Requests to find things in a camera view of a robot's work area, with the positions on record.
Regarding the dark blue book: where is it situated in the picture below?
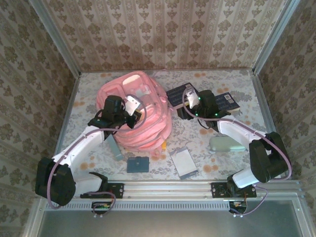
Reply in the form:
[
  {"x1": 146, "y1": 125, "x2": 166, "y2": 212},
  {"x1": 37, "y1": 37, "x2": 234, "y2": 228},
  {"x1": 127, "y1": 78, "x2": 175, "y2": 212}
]
[
  {"x1": 166, "y1": 82, "x2": 198, "y2": 109},
  {"x1": 214, "y1": 92, "x2": 242, "y2": 116}
]

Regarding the pink backpack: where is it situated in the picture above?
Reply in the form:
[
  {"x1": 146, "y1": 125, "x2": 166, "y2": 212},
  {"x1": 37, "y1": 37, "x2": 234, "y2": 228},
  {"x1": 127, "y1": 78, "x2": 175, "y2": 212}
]
[{"x1": 96, "y1": 71, "x2": 173, "y2": 155}]

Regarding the grey case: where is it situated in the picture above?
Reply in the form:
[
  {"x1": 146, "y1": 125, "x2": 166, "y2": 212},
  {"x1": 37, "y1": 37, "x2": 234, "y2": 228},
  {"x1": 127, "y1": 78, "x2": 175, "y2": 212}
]
[{"x1": 106, "y1": 135, "x2": 123, "y2": 161}]

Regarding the pale green pencil case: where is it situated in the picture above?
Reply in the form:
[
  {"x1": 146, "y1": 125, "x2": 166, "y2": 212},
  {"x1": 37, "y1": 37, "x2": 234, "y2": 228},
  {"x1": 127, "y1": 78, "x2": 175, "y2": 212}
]
[{"x1": 209, "y1": 136, "x2": 247, "y2": 153}]

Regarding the dark teal card wallet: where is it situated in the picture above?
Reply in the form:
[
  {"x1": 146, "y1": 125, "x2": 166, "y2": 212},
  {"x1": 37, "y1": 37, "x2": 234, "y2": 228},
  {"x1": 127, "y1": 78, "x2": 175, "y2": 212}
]
[{"x1": 126, "y1": 157, "x2": 150, "y2": 173}]

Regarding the white notebook with blue edges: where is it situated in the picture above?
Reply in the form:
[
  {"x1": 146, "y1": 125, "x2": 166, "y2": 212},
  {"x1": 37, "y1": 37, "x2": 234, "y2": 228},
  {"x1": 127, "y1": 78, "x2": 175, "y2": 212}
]
[{"x1": 169, "y1": 147, "x2": 198, "y2": 180}]

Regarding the grey metal sheet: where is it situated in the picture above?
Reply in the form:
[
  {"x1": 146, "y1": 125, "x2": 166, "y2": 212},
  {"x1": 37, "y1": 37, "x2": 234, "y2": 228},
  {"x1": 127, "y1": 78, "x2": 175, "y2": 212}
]
[{"x1": 37, "y1": 209, "x2": 306, "y2": 237}]

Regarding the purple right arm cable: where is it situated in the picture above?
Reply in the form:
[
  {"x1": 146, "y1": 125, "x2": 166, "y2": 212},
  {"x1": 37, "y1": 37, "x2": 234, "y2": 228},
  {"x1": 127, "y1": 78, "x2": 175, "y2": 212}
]
[{"x1": 182, "y1": 87, "x2": 294, "y2": 218}]

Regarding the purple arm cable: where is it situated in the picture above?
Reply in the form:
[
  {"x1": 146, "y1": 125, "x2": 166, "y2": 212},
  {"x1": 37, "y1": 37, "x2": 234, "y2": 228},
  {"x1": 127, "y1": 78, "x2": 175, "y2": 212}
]
[
  {"x1": 182, "y1": 87, "x2": 294, "y2": 218},
  {"x1": 46, "y1": 102, "x2": 149, "y2": 216}
]

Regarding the aluminium table side rail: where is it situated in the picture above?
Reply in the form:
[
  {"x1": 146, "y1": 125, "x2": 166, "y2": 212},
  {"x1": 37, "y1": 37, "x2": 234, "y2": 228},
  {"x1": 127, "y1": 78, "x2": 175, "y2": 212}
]
[{"x1": 250, "y1": 70, "x2": 292, "y2": 181}]

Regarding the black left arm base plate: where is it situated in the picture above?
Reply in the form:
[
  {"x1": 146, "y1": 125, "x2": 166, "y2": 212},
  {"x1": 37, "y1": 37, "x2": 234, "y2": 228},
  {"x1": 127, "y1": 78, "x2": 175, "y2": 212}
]
[{"x1": 80, "y1": 182, "x2": 124, "y2": 199}]

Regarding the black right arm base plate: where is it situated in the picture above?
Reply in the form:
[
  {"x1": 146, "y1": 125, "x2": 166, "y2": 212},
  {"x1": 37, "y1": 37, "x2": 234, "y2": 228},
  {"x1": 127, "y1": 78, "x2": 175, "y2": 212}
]
[{"x1": 211, "y1": 182, "x2": 257, "y2": 199}]

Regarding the aluminium corner post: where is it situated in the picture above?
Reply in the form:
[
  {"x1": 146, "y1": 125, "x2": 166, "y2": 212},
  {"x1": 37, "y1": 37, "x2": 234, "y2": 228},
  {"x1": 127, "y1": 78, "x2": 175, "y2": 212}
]
[
  {"x1": 251, "y1": 0, "x2": 301, "y2": 75},
  {"x1": 28, "y1": 0, "x2": 82, "y2": 77}
]

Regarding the aluminium mounting rail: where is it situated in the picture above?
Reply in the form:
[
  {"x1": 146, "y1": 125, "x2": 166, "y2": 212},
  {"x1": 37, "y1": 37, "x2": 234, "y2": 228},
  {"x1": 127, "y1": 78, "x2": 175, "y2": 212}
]
[{"x1": 37, "y1": 179, "x2": 303, "y2": 201}]

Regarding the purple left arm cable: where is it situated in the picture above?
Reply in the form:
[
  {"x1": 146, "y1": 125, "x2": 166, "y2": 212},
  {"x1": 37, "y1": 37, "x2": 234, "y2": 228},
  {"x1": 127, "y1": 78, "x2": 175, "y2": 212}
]
[{"x1": 46, "y1": 102, "x2": 149, "y2": 216}]

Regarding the slotted grey cable duct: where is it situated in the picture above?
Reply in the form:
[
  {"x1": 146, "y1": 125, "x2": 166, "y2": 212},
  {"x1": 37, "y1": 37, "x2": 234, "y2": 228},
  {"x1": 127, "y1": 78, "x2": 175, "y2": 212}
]
[{"x1": 44, "y1": 201, "x2": 234, "y2": 211}]

